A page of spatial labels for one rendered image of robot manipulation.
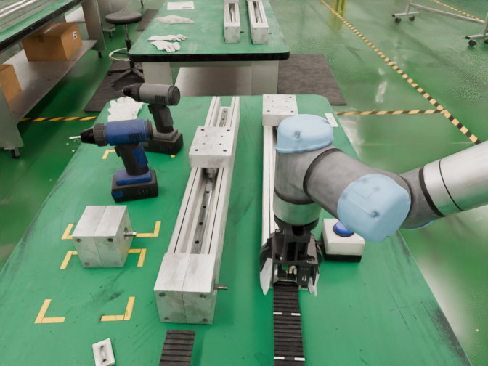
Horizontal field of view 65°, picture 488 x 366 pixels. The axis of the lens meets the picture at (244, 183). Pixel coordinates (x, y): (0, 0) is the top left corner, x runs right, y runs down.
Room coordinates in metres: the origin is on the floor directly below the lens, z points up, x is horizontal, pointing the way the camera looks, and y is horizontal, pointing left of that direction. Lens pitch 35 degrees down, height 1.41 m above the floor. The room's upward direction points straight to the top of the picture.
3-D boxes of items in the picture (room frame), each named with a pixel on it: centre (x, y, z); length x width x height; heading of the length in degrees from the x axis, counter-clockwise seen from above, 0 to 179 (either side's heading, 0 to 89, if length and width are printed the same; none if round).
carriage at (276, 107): (1.16, -0.12, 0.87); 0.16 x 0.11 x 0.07; 177
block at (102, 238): (0.62, 0.30, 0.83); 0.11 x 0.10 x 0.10; 91
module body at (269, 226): (0.91, -0.11, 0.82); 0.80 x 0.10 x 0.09; 177
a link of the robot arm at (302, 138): (0.45, -0.08, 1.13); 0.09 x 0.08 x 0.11; 33
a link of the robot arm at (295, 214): (0.46, -0.08, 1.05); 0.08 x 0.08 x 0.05
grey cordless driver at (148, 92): (1.10, 0.29, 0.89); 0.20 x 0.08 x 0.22; 76
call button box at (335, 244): (0.63, -0.21, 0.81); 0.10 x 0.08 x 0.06; 87
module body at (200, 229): (0.92, 0.08, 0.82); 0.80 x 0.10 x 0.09; 177
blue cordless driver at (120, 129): (0.84, 0.33, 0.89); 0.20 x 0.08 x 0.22; 104
